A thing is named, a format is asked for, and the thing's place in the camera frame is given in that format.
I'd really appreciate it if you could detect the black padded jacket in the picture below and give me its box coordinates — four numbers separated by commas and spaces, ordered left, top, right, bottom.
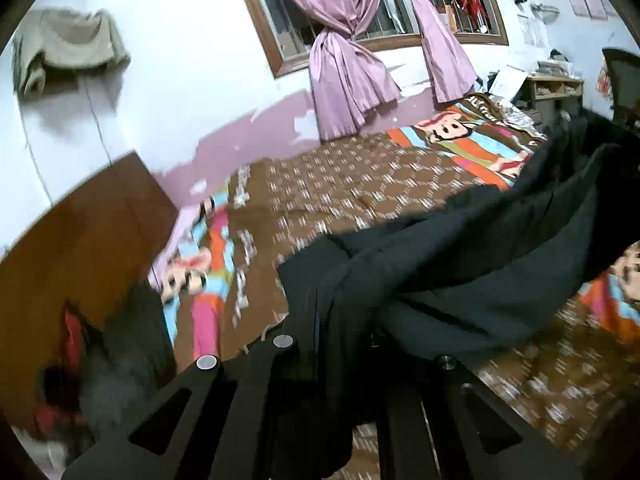
209, 109, 640, 480

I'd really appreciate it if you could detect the dark clothes pile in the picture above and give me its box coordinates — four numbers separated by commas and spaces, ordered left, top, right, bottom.
35, 283, 177, 462

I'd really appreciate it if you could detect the colourful cartoon bedspread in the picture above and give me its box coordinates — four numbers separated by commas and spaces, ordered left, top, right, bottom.
150, 91, 640, 480

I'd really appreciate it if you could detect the brown wooden headboard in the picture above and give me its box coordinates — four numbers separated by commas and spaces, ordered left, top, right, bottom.
1, 152, 178, 430

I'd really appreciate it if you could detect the wooden shelf desk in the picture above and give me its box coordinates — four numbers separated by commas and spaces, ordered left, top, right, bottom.
515, 64, 584, 127

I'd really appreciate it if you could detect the pink curtain right panel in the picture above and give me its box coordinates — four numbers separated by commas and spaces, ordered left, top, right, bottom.
410, 0, 476, 103

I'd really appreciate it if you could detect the pink curtain panel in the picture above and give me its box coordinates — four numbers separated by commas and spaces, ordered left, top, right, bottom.
293, 0, 400, 141
410, 0, 476, 103

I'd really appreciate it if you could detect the pink curtain left panel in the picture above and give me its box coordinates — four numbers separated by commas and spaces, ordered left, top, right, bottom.
293, 0, 400, 141

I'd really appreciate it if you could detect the black office chair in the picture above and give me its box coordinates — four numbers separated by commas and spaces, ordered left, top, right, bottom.
602, 48, 640, 133

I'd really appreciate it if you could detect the beige cloth on wall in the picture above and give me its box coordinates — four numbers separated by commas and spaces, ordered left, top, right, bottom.
12, 8, 130, 96

